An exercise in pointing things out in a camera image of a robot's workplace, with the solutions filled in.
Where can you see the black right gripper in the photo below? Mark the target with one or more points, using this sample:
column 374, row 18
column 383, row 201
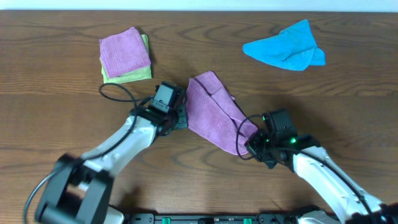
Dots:
column 254, row 144

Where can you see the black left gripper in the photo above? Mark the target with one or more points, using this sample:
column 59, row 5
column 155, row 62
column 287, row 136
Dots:
column 181, row 116

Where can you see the purple microfiber cloth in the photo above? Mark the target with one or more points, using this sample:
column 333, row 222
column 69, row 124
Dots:
column 213, row 114

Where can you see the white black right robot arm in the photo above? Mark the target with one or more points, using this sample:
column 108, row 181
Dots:
column 305, row 156

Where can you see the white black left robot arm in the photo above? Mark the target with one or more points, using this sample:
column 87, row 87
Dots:
column 78, row 189

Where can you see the folded green cloth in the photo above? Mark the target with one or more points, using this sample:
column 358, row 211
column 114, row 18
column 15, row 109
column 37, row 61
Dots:
column 141, row 74

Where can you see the folded purple cloth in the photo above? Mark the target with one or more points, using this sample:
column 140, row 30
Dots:
column 123, row 53

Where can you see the blue microfiber cloth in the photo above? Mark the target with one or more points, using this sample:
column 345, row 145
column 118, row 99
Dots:
column 294, row 48

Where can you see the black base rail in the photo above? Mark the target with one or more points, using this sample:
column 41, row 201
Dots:
column 308, row 214

